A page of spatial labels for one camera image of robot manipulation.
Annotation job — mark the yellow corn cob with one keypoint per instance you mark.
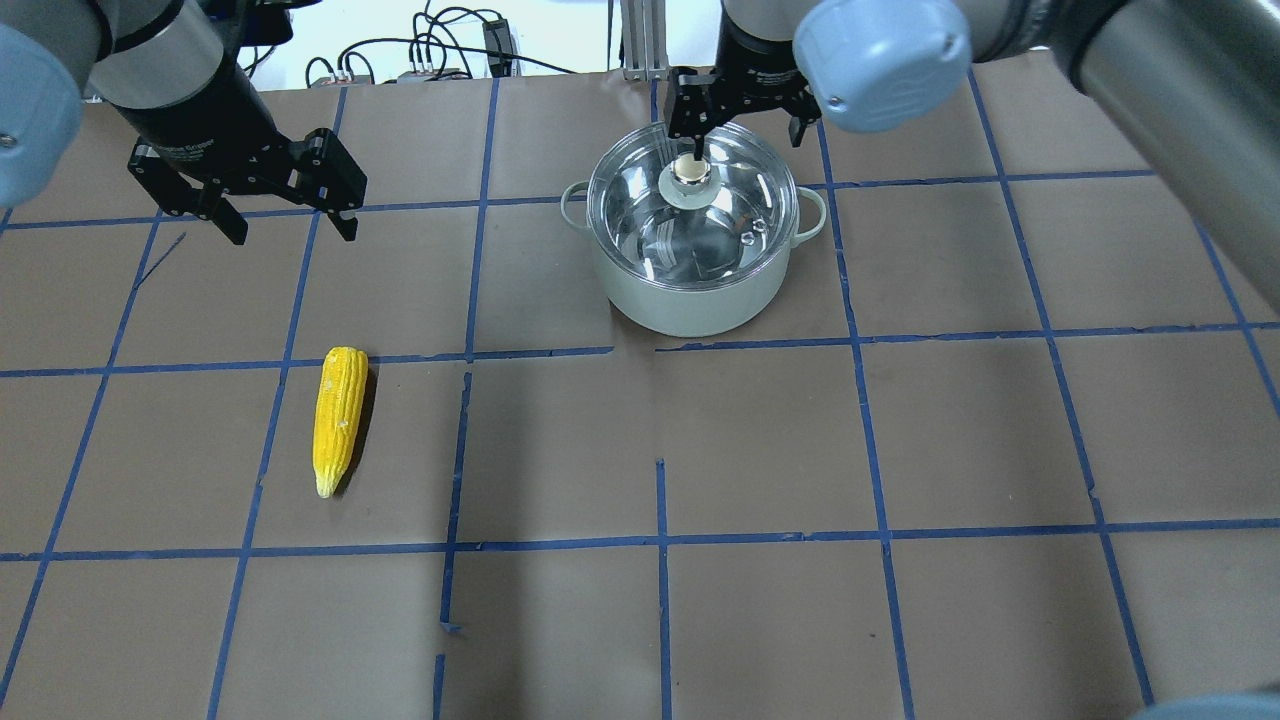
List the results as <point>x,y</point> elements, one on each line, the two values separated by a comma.
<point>337,416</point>

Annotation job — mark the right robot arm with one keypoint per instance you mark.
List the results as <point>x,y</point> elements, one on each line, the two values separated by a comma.
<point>1192,85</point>

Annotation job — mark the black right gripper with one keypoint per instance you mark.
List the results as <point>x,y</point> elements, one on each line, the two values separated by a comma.
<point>757,62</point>

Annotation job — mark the glass pot lid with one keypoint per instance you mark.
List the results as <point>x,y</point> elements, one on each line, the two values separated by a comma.
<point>680,224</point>

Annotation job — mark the pale green steel pot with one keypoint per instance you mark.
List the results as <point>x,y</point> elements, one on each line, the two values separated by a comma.
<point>681,314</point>

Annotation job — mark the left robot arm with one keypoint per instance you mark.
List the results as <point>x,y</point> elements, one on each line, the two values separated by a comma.
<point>170,68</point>

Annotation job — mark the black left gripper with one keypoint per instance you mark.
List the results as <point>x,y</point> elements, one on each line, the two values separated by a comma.
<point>203,120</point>

